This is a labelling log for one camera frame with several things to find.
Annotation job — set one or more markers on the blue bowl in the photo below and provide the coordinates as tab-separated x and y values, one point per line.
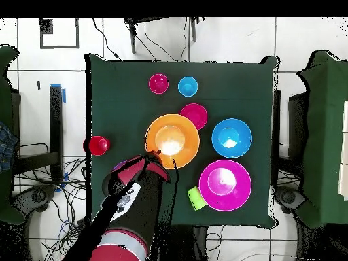
233	136

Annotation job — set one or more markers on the large magenta bowl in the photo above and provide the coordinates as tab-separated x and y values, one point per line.
225	182

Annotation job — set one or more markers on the green cup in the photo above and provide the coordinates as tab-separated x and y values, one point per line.
196	198

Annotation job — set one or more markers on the blue denim fabric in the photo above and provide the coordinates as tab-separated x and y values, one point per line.
6	146

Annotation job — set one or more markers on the red cup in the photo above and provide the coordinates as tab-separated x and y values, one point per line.
98	145

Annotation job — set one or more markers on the blue tape strip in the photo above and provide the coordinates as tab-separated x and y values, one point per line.
64	96

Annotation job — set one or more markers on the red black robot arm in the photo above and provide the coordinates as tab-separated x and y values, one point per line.
141	206

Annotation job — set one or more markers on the dark metal legged stand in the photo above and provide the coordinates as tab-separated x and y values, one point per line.
133	40

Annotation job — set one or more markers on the purple bowl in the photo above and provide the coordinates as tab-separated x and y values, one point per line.
119	165

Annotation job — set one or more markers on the crimson pink cup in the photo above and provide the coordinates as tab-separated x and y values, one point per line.
158	83

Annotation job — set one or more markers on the dark green tablecloth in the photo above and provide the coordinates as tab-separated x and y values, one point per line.
122	108

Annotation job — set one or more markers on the green cloth covered table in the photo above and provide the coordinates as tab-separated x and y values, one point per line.
4	108
326	122

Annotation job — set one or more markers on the grey square floor frame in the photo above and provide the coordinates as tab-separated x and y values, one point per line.
46	27

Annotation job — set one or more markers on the white box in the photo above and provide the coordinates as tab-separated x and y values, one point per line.
344	149

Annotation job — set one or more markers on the blue cup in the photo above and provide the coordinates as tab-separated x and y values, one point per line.
188	86

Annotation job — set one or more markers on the small crimson pink bowl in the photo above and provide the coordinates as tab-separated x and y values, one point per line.
197	114

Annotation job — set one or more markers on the large orange bowl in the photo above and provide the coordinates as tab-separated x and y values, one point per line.
174	127

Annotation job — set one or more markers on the black metal bar stand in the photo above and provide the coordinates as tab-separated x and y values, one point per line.
55	122

